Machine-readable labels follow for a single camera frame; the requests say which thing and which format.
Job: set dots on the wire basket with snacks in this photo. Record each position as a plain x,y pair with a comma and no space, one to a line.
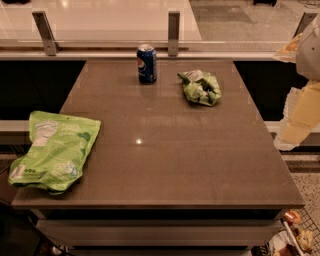
299,236

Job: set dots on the middle metal railing bracket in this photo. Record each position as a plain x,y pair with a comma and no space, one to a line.
173,32

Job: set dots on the left metal railing bracket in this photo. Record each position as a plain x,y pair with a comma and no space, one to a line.
44,29

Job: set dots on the large green rice chip bag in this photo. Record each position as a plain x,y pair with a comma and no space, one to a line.
59,150

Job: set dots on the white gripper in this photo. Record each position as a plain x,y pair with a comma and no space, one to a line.
309,55

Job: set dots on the green jalapeno chip bag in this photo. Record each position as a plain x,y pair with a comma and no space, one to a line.
200,87

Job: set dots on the blue Pepsi can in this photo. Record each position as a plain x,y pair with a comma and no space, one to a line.
146,62

